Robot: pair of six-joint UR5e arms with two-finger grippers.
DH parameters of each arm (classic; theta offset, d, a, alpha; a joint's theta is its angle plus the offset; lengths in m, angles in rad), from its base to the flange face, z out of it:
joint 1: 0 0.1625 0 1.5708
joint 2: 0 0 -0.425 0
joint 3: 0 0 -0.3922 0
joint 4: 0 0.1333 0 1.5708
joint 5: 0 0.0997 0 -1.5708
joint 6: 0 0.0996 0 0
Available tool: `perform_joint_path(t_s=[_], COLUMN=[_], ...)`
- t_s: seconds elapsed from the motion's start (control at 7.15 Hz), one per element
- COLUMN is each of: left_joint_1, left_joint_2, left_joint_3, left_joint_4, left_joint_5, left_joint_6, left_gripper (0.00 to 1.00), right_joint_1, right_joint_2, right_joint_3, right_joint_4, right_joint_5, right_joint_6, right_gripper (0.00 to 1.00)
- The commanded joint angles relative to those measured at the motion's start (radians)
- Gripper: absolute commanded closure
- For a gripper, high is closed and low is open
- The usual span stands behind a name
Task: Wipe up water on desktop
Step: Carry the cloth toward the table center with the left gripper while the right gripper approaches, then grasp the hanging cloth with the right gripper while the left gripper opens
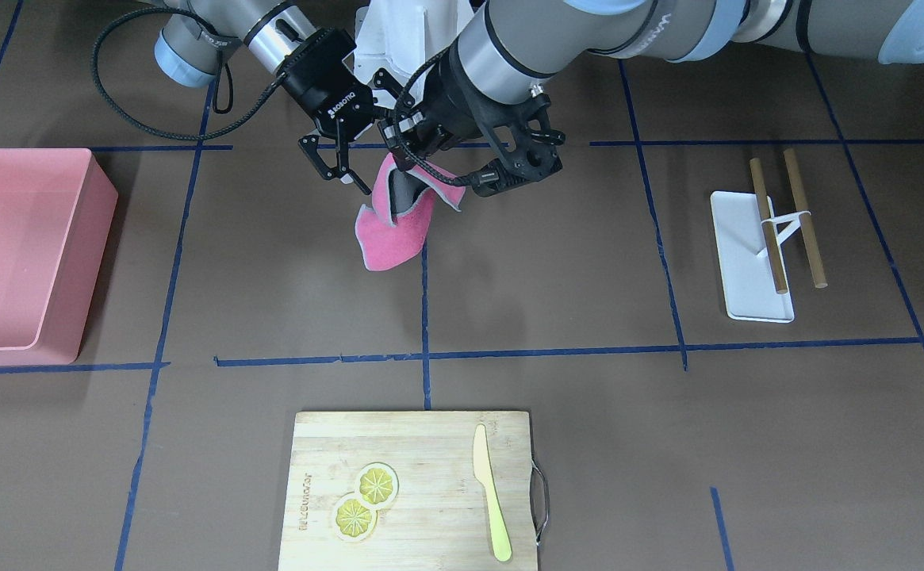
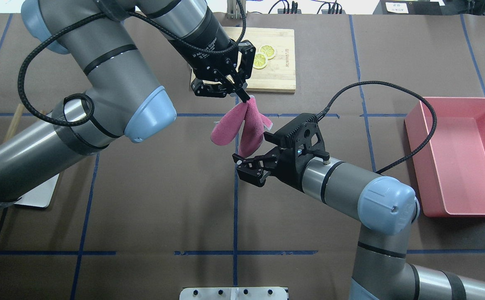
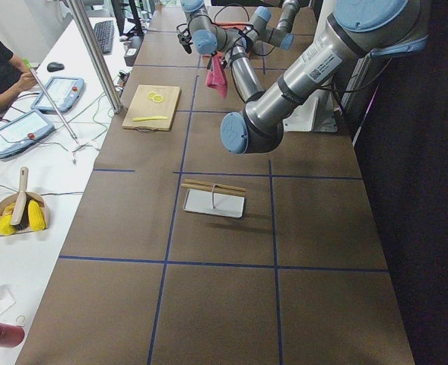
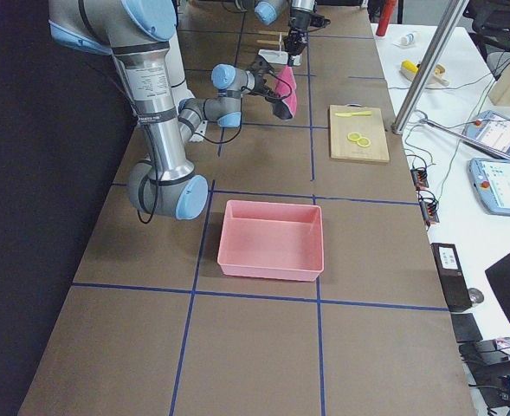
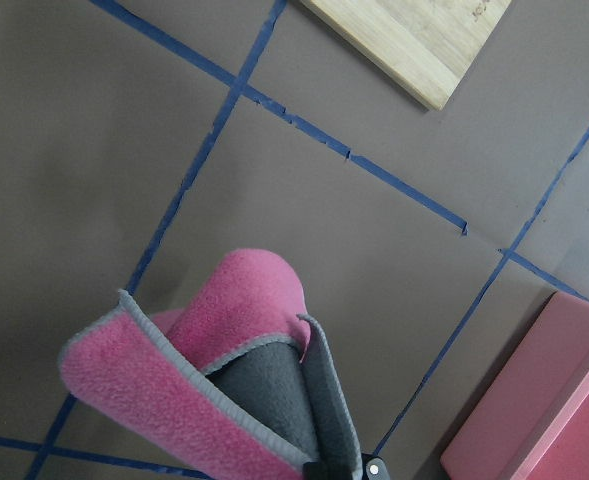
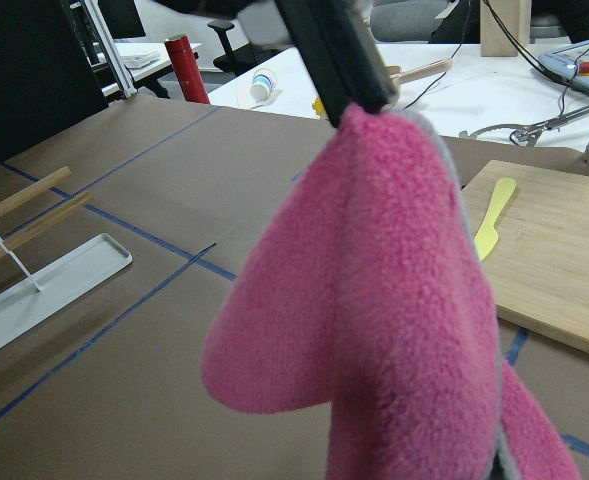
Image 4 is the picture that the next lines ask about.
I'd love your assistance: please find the lemon slice upper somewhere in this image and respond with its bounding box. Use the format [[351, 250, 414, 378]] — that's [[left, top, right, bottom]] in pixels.
[[347, 132, 361, 142]]

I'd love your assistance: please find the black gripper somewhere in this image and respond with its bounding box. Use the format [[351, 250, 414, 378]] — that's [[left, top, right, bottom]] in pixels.
[[248, 58, 287, 104], [283, 28, 307, 67]]

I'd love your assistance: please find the teach pendant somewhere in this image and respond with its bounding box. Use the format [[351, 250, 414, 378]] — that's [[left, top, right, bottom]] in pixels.
[[463, 110, 510, 154], [468, 158, 510, 217]]

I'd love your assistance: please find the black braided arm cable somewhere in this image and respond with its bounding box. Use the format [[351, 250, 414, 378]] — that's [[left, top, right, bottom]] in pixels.
[[196, 93, 249, 146]]

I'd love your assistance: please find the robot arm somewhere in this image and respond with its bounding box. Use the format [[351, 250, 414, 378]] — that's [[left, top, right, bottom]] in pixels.
[[48, 1, 294, 220], [254, 0, 331, 67]]

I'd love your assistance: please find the pink plastic bin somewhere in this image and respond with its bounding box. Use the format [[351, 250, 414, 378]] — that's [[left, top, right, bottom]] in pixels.
[[217, 199, 325, 282]]

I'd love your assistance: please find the lemon slice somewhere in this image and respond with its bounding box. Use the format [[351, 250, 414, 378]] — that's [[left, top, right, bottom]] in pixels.
[[347, 132, 361, 142], [357, 137, 371, 148]]

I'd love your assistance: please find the white rectangular tray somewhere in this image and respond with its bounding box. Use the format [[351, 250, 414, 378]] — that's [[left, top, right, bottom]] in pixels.
[[258, 49, 302, 67]]

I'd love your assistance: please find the lemon slice lower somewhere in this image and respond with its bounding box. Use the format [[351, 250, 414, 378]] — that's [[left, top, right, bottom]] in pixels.
[[357, 137, 371, 148]]

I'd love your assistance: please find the pink and grey cloth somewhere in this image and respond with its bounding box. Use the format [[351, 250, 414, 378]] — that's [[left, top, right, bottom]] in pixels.
[[272, 66, 297, 120]]

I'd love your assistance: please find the teach pendant far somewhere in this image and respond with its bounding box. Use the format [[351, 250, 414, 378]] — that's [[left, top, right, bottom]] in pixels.
[[463, 110, 510, 154]]

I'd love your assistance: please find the yellow plastic knife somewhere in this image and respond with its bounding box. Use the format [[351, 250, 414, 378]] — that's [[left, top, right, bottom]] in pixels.
[[334, 111, 372, 118]]

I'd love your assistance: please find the aluminium frame post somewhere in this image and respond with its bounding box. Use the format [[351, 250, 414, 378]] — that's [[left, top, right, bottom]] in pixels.
[[391, 0, 468, 135]]

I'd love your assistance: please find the wooden cutting board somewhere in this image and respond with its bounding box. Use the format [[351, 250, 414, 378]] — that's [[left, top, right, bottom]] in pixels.
[[329, 105, 390, 164]]

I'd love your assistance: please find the red bottle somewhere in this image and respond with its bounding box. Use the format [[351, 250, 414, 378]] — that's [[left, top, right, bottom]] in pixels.
[[376, 0, 397, 37]]

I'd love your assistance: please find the teach pendant near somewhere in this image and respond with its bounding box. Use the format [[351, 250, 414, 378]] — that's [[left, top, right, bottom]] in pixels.
[[468, 158, 510, 217]]

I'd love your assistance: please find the black box with label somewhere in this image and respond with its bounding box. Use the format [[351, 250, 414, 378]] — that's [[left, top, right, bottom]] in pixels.
[[430, 243, 472, 313]]

